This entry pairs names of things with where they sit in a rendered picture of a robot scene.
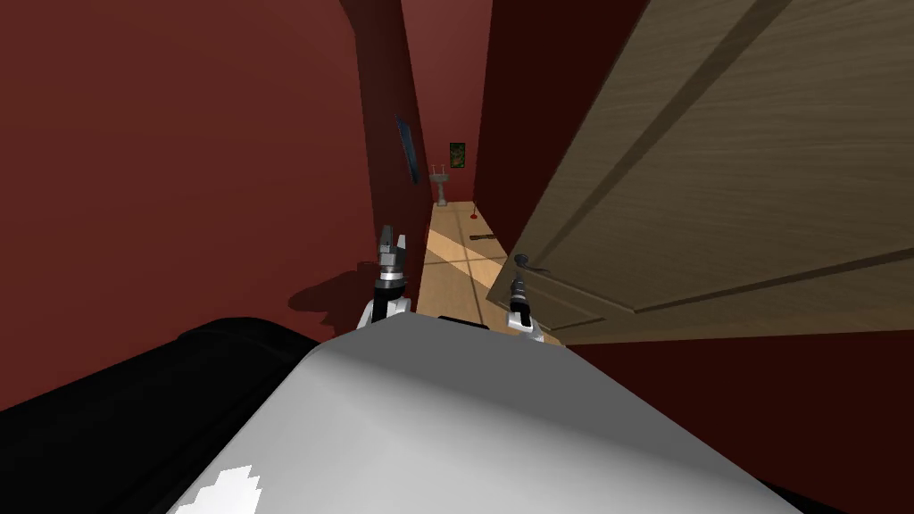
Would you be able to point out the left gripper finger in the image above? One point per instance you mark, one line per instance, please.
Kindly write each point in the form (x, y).
(402, 243)
(388, 235)

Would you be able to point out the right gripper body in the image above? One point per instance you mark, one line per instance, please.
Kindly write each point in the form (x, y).
(518, 273)

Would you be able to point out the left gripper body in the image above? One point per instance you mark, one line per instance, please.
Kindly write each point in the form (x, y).
(390, 258)

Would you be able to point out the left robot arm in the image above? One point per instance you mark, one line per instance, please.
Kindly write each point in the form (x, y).
(121, 421)

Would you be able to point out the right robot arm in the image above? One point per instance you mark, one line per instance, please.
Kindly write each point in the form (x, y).
(520, 314)

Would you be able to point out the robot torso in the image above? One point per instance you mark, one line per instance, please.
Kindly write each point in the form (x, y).
(457, 414)

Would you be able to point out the brown wooden door leaf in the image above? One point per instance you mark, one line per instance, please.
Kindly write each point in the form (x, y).
(728, 185)

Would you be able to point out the grey pedestal sink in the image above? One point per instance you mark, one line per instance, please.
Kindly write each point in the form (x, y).
(440, 182)

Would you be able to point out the blue wall picture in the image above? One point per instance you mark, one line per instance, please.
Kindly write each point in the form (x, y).
(408, 150)

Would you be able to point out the green wall picture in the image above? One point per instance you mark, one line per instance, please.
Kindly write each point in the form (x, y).
(458, 155)

